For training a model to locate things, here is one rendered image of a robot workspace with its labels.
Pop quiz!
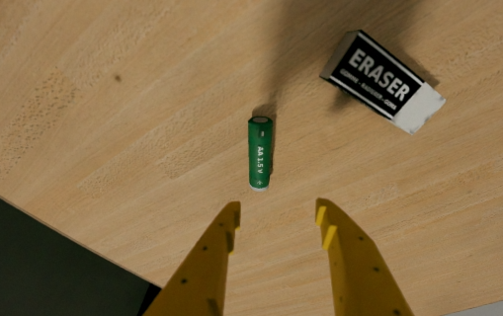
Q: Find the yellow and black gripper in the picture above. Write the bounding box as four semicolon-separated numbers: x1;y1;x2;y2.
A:
143;197;415;316

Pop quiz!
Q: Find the green aa battery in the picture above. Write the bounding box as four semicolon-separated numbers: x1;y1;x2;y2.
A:
248;117;273;192

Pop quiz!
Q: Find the black and white eraser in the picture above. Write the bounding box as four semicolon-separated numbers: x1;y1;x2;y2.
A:
319;30;447;135

